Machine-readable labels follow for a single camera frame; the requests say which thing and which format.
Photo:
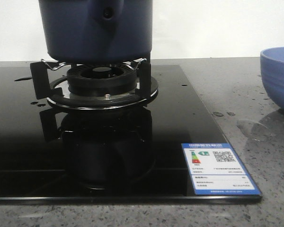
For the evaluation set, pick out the dark blue cooking pot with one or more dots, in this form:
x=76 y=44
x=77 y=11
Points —
x=97 y=31

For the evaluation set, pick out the blue plastic bowl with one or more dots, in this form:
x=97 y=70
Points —
x=272 y=73

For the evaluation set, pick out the black right pot support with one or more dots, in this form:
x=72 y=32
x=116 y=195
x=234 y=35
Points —
x=43 y=73

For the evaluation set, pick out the right gas burner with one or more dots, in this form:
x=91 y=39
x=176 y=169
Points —
x=99 y=87

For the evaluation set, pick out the black glass gas stove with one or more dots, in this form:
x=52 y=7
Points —
x=124 y=156

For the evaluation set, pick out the blue energy label sticker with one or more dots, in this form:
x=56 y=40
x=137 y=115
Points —
x=215 y=169

